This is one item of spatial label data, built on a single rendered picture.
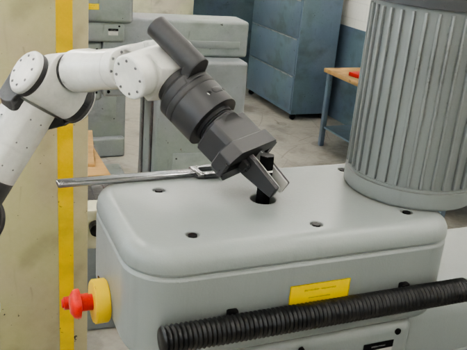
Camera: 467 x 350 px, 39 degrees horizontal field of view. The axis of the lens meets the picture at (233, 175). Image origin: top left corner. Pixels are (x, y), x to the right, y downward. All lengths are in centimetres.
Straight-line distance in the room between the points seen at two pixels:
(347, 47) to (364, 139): 751
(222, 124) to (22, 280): 206
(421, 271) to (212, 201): 31
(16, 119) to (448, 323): 78
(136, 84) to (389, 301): 45
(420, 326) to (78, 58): 68
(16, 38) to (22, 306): 112
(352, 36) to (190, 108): 751
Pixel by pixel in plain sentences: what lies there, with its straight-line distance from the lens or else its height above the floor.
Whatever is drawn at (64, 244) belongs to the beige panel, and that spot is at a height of 96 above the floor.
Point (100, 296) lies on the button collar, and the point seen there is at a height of 178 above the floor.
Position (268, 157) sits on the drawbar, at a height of 196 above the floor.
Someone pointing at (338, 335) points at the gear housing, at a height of 172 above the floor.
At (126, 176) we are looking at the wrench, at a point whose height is 190.
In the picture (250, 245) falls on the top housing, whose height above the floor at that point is 188.
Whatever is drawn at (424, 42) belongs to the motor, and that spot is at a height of 212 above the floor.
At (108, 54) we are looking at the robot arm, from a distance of 104.
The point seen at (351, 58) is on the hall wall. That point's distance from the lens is 838.
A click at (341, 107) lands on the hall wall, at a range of 857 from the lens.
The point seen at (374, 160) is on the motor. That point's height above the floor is 195.
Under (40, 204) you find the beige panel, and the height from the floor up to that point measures 115.
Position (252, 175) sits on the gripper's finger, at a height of 193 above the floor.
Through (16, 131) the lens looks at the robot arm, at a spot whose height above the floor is 189.
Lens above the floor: 225
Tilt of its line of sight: 21 degrees down
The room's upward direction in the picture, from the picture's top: 5 degrees clockwise
